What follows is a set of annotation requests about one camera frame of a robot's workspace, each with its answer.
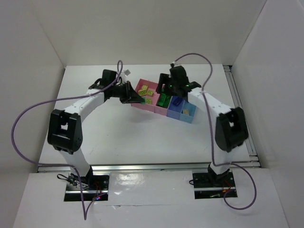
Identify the dark blue lego brick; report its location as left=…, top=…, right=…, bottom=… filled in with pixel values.
left=172, top=97, right=183, bottom=106

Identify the lime lego brick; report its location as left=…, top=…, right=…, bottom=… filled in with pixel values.
left=145, top=98, right=152, bottom=105

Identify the pink and blue compartment tray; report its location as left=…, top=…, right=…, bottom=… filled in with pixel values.
left=131, top=78, right=196, bottom=123

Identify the green lego plate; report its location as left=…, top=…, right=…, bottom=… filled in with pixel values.
left=157, top=93, right=171, bottom=108

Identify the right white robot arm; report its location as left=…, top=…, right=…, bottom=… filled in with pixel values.
left=156, top=66, right=248, bottom=183

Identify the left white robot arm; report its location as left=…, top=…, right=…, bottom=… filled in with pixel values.
left=47, top=69, right=144, bottom=184

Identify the aluminium rail right side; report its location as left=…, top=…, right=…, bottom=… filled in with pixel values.
left=223, top=65, right=259, bottom=162

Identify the aluminium rail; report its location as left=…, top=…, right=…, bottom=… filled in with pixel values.
left=223, top=65, right=259, bottom=162
left=38, top=161, right=261, bottom=173

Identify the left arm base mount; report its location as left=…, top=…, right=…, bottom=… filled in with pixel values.
left=57, top=174, right=110, bottom=202

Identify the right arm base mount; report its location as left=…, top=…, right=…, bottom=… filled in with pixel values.
left=189, top=171, right=238, bottom=200

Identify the aluminium rail front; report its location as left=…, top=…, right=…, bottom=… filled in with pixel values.
left=38, top=161, right=261, bottom=173

